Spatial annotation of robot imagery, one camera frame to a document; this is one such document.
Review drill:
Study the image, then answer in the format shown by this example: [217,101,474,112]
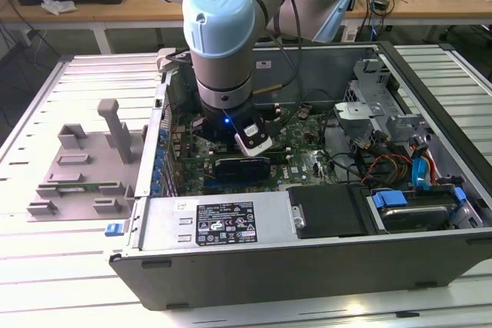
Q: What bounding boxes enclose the black graphics card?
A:
[212,155,273,182]

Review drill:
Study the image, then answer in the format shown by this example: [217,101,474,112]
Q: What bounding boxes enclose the black RAM slot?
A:
[211,151,292,164]
[210,144,290,155]

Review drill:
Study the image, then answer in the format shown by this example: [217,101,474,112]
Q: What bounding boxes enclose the blue card retention latch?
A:
[151,128,170,195]

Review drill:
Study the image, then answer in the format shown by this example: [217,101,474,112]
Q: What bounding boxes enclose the green motherboard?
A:
[168,107,341,197]

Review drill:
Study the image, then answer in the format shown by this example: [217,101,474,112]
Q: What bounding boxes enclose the silver power supply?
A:
[137,191,300,253]

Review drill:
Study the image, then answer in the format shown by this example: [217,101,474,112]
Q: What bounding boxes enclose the grey parts rack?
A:
[25,98,150,224]

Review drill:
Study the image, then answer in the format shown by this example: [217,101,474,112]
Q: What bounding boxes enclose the black optical drive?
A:
[287,184,377,240]

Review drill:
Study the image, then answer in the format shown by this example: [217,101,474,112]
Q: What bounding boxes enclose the silver metal drive cage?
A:
[332,58,430,152]

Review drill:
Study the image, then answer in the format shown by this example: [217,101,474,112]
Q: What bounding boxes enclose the green RAM stick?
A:
[56,183,104,194]

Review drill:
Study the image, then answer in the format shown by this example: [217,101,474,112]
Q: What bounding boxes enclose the open black PC case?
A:
[108,40,492,312]

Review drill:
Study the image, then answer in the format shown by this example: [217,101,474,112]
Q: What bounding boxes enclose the wooden desk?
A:
[0,0,492,56]

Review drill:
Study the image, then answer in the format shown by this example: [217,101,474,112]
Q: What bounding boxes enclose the crumpled white paper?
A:
[40,0,78,16]

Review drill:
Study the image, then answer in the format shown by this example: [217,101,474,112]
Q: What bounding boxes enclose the hard disk in blue carrier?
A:
[364,188,469,234]

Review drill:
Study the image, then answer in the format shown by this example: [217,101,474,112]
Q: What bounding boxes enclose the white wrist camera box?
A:
[234,122,274,158]

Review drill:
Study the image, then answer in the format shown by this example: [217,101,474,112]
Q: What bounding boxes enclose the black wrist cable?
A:
[251,0,305,133]

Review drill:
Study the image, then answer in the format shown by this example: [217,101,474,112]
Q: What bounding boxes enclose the grey case handle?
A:
[156,47,185,74]

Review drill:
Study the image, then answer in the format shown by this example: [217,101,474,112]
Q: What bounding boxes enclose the black power cable bundle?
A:
[351,128,393,191]

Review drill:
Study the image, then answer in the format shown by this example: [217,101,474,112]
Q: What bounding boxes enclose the coloured wire bundle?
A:
[367,154,413,187]

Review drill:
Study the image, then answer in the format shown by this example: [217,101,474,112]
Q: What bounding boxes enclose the blue wire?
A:
[410,135,434,191]

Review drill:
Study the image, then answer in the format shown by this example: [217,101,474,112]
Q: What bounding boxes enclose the red wire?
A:
[429,151,441,187]

